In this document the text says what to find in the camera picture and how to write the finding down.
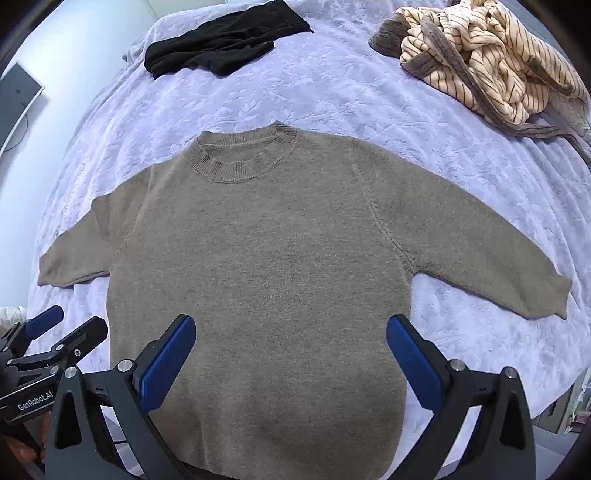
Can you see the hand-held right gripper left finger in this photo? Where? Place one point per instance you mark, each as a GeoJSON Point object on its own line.
{"type": "Point", "coordinates": [168, 362]}

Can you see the person's left hand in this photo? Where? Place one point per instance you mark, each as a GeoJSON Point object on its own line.
{"type": "Point", "coordinates": [21, 450]}

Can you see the white textured bedspread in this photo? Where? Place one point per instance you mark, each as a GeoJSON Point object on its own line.
{"type": "Point", "coordinates": [346, 92]}

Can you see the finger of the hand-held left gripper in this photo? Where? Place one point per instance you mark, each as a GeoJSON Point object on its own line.
{"type": "Point", "coordinates": [90, 330]}
{"type": "Point", "coordinates": [46, 319]}

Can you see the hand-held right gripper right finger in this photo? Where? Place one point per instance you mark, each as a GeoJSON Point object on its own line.
{"type": "Point", "coordinates": [413, 362]}

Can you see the wall-mounted curved monitor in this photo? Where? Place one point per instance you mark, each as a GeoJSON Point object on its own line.
{"type": "Point", "coordinates": [16, 101]}

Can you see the brown knit sweater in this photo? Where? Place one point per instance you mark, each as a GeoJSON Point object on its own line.
{"type": "Point", "coordinates": [277, 254]}

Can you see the black garment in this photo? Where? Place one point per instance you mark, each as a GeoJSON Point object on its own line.
{"type": "Point", "coordinates": [207, 41]}

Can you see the cream striped garment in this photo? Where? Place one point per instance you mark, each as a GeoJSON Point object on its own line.
{"type": "Point", "coordinates": [485, 60]}

